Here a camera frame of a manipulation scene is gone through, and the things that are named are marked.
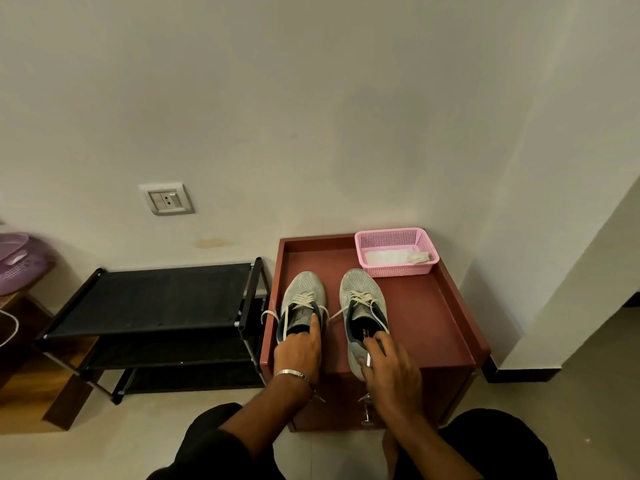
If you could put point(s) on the person's left forearm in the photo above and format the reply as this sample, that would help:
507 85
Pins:
265 414

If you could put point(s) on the brown wooden furniture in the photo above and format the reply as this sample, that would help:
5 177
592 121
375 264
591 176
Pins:
30 394

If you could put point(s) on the purple plastic basket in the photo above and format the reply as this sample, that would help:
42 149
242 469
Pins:
25 269

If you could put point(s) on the black shoe rack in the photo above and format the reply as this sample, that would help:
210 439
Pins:
160 299

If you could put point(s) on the reddish-brown side table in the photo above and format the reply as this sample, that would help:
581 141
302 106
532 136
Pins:
430 314

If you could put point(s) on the white wall socket plate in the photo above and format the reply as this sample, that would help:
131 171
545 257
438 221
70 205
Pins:
165 199

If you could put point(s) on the black skirting board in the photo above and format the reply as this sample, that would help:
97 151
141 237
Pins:
520 374

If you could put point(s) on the person's right hand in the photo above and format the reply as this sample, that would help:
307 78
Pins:
395 379

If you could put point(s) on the stack of white wipes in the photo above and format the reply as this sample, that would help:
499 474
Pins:
380 258

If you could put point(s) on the grey sneaker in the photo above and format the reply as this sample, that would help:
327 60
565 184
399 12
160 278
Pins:
305 284
360 284

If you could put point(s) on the person's left hand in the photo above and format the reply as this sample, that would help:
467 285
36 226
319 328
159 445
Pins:
300 354

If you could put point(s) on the pink plastic basket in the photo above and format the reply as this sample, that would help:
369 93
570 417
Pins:
395 238

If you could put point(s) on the person's right forearm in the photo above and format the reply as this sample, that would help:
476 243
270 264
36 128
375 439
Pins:
430 449

